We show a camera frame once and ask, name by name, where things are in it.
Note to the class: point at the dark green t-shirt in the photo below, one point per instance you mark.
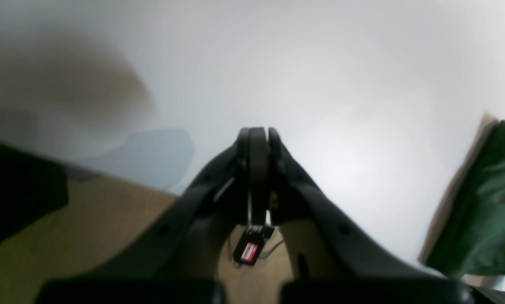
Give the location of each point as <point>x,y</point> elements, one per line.
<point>473,238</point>

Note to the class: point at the black power adapter red label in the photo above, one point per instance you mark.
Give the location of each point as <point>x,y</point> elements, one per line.
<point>251,243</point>

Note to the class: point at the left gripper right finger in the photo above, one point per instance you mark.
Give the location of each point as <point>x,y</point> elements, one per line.
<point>333,260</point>

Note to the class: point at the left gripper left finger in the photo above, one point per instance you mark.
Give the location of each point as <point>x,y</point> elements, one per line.
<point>175,260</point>

